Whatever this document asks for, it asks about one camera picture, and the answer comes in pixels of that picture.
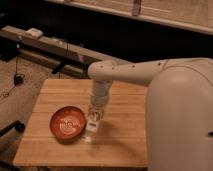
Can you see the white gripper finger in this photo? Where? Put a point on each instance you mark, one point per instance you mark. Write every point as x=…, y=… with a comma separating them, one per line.
x=101, y=112
x=90, y=112

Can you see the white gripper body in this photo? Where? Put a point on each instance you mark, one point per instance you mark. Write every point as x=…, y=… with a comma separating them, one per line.
x=99, y=95

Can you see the wooden table top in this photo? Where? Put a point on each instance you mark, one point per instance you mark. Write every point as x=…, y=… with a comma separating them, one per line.
x=120, y=142

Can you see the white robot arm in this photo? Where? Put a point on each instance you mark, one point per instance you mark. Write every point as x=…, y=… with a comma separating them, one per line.
x=178, y=112

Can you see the small white box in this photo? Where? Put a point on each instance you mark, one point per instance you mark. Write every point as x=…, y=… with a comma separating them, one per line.
x=34, y=32

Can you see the black chair leg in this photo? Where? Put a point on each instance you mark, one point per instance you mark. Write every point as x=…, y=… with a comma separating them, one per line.
x=17, y=125

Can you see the long wooden beam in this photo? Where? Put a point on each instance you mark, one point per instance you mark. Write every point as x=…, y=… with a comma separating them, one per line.
x=58, y=55

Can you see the red ceramic bowl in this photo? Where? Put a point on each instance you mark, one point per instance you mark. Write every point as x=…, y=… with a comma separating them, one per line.
x=67, y=123

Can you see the small white bottle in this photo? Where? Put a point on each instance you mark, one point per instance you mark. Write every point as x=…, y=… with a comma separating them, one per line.
x=92, y=126

